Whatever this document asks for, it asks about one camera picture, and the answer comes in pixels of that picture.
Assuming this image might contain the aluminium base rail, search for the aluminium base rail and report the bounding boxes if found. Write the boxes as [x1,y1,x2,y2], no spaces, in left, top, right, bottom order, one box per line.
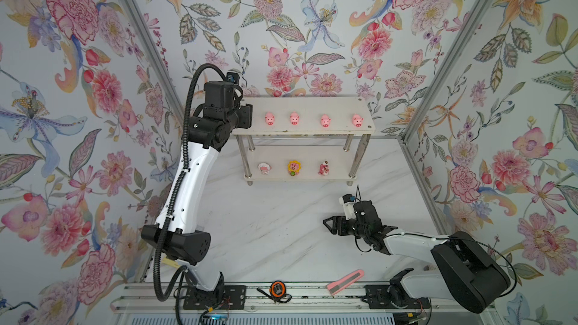
[111,281,465,314]

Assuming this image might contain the single pink piglet toy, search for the single pink piglet toy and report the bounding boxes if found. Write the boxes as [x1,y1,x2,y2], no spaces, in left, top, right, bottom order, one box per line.
[352,114,364,128]

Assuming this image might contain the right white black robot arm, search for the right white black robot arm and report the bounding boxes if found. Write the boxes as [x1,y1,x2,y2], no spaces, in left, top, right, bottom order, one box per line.
[323,194,511,314]

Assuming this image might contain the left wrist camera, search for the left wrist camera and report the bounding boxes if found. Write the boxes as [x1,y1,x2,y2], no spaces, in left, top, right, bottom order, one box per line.
[226,72,241,85]

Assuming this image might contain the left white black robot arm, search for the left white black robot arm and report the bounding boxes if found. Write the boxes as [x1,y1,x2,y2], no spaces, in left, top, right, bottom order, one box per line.
[141,81,252,302]

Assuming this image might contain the black orange tape measure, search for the black orange tape measure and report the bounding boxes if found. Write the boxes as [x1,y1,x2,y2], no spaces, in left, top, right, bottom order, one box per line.
[257,281,292,304]

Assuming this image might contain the left black corrugated cable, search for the left black corrugated cable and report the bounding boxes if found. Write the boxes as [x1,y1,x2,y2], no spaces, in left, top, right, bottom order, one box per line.
[152,62,227,303]

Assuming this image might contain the pink round pig toy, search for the pink round pig toy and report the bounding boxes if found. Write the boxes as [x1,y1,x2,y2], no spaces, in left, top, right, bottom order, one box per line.
[257,162,272,175]

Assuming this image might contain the small red pink figurine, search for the small red pink figurine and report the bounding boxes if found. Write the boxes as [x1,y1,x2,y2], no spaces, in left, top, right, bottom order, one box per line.
[319,161,330,176]

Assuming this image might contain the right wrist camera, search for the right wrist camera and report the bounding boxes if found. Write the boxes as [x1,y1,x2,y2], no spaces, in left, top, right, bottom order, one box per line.
[339,194,357,221]

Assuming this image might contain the yellow-haired princess toy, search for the yellow-haired princess toy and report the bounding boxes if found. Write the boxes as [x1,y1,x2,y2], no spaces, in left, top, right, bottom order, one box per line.
[287,160,302,177]

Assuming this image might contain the pink striped flat tool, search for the pink striped flat tool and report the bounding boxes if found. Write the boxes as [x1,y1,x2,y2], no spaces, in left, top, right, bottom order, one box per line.
[327,269,364,296]

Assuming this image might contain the white two-tier shelf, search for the white two-tier shelf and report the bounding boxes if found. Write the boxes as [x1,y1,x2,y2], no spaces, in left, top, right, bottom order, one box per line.
[234,97,376,186]

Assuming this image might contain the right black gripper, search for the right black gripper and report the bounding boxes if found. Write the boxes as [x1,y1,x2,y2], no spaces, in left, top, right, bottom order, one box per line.
[323,214,370,240]

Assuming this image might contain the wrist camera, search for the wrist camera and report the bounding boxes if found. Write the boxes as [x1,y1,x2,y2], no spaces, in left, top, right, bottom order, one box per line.
[226,72,241,85]
[339,194,357,221]

